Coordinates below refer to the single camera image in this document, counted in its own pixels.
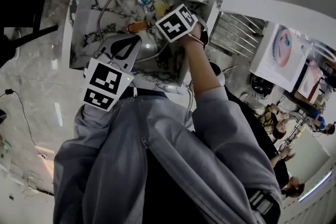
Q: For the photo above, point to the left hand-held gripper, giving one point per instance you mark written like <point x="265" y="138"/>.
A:
<point x="105" y="81"/>

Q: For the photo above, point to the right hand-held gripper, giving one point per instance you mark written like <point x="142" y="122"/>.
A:
<point x="173" y="26"/>

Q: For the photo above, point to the yellow sponge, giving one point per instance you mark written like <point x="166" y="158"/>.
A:
<point x="161" y="9"/>

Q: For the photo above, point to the person's right forearm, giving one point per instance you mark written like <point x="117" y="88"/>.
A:
<point x="202" y="70"/>

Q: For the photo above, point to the person's left forearm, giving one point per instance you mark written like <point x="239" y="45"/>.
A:
<point x="94" y="120"/>

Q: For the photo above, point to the person's right hand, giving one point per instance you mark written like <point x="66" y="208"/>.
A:
<point x="202" y="34"/>

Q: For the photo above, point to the person's dark trousers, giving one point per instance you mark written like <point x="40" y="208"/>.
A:
<point x="149" y="92"/>

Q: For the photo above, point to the metal rack shelf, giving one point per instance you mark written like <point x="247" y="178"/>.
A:
<point x="236" y="34"/>

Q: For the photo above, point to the white round appliance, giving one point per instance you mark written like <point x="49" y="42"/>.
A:
<point x="220" y="73"/>

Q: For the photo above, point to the white sink table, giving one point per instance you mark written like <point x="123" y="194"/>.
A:
<point x="265" y="70"/>

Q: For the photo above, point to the black printed bag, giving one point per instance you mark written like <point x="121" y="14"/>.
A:
<point x="261" y="86"/>

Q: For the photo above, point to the pink round basin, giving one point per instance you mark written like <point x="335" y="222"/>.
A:
<point x="282" y="55"/>

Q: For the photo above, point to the person's grey zip hoodie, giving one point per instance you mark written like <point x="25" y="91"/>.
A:
<point x="118" y="165"/>

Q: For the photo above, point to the person's black undershirt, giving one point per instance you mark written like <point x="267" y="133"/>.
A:
<point x="170" y="191"/>

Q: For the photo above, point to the white curved faucet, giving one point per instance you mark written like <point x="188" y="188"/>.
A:
<point x="325" y="49"/>

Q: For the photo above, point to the white perforated panel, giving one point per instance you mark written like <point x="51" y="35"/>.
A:
<point x="15" y="207"/>

